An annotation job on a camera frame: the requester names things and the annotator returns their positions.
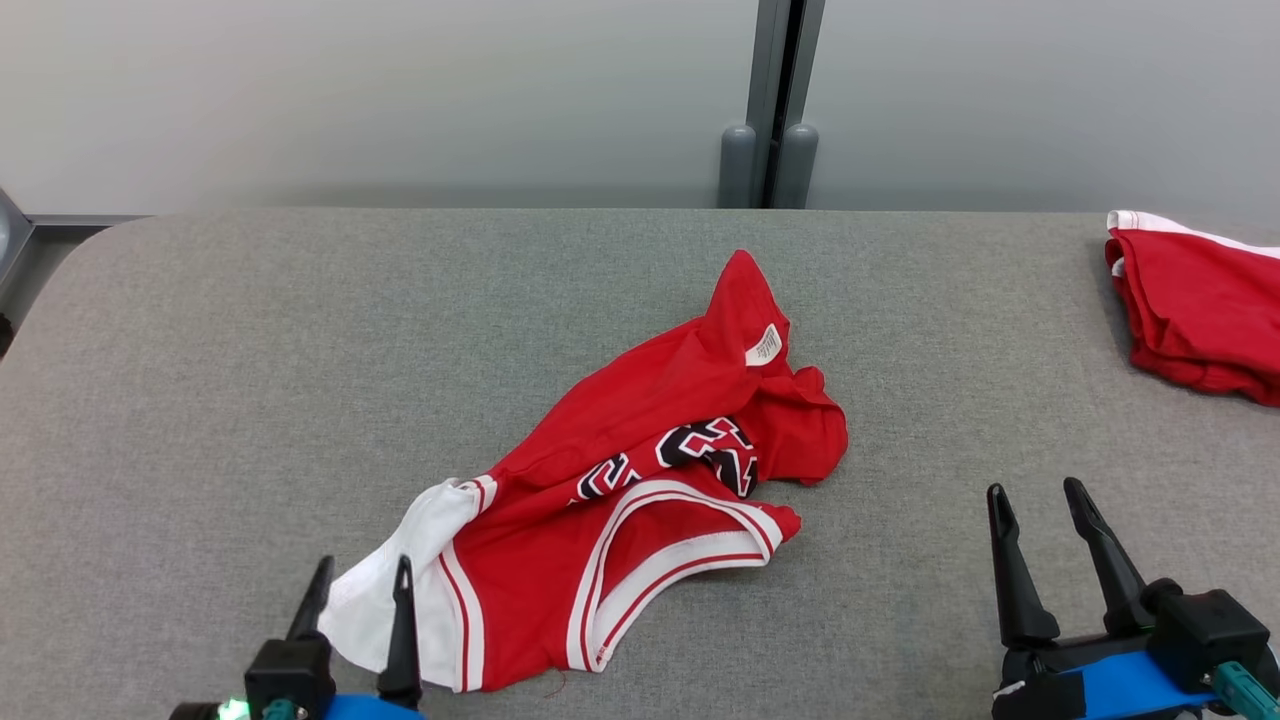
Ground blue-topped left gripper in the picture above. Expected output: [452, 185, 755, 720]
[287, 555, 429, 720]

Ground blue-topped right gripper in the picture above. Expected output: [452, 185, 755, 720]
[986, 477, 1226, 720]

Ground red and white basketball jersey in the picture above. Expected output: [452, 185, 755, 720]
[318, 248, 851, 696]

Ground red shorts with white stripes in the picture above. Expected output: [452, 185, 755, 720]
[1104, 210, 1280, 408]

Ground teal right camera cable connector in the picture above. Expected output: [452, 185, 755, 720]
[1212, 660, 1280, 720]

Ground grey rounded post foot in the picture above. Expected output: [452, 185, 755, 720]
[781, 122, 820, 209]
[718, 124, 758, 209]

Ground light grey slanted frame post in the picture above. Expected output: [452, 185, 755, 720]
[0, 188, 38, 301]

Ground grey partition post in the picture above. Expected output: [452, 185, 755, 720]
[745, 0, 828, 209]

